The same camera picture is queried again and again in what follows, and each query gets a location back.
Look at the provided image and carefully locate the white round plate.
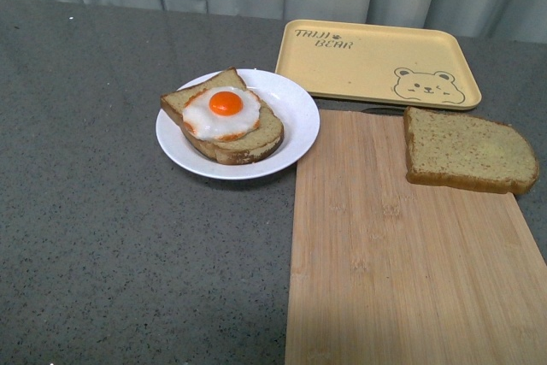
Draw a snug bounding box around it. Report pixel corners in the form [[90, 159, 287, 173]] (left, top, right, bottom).
[[156, 68, 321, 180]]

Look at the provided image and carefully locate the bread slice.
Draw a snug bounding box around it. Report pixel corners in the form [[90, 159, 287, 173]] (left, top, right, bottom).
[[403, 107, 539, 194], [161, 68, 284, 165]]

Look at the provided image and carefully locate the fried egg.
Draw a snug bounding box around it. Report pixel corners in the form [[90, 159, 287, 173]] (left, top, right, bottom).
[[182, 86, 261, 141]]

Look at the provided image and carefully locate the yellow bear tray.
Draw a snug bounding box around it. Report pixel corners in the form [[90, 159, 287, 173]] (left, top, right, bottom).
[[275, 20, 482, 111]]

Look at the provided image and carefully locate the bamboo cutting board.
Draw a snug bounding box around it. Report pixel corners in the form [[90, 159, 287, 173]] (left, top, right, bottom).
[[285, 110, 546, 364]]

